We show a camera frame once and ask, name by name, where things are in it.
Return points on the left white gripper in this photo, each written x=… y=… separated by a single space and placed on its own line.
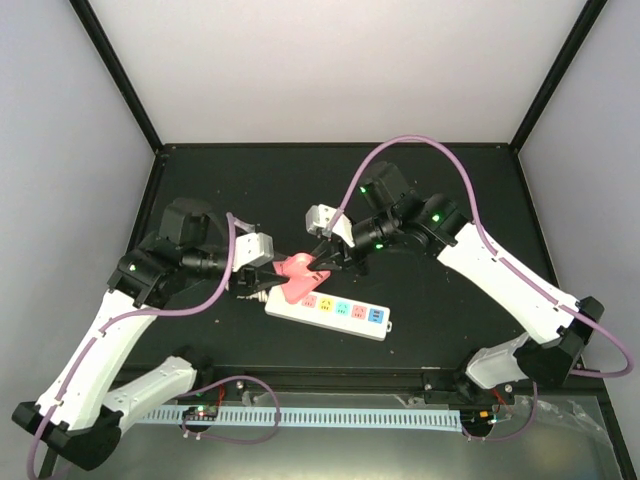
x=255 y=279

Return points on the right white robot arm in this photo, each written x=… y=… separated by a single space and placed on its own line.
x=553 y=339

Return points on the right circuit board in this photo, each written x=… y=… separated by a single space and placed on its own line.
x=477 y=418

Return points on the white power strip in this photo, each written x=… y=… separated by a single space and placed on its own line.
x=334 y=313

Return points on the circuit board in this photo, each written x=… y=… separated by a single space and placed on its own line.
x=477 y=418
x=200 y=413

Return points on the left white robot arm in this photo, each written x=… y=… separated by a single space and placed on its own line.
x=179 y=270

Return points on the pink extension socket adapter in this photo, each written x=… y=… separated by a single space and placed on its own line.
x=300 y=279

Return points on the left circuit board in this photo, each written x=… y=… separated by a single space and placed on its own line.
x=200 y=413

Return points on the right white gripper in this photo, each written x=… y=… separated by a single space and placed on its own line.
x=332 y=252

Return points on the black aluminium frame rail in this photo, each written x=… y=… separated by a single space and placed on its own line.
x=439 y=386

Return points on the light blue slotted cable duct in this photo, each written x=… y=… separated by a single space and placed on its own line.
x=292 y=417

